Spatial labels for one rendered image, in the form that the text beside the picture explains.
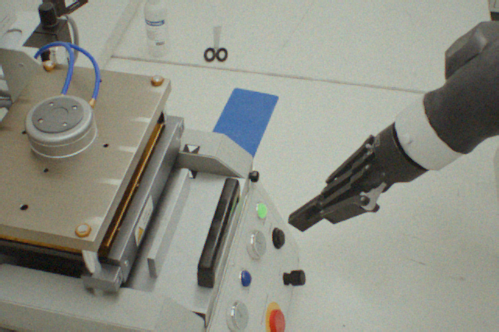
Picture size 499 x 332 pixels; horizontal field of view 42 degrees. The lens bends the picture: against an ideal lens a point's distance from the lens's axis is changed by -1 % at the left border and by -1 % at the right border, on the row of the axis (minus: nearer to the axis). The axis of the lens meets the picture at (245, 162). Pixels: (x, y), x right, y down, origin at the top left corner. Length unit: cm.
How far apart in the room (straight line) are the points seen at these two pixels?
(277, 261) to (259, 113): 42
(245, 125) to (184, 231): 50
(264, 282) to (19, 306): 36
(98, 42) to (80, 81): 63
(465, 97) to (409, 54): 80
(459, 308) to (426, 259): 10
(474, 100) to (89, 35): 98
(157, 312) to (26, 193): 20
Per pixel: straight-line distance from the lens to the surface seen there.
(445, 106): 77
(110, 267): 74
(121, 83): 86
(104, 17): 158
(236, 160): 93
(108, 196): 72
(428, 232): 117
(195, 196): 89
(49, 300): 79
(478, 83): 75
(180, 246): 84
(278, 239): 100
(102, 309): 77
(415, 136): 79
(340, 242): 113
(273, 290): 99
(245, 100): 137
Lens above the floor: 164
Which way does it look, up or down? 46 degrees down
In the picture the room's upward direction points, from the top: straight up
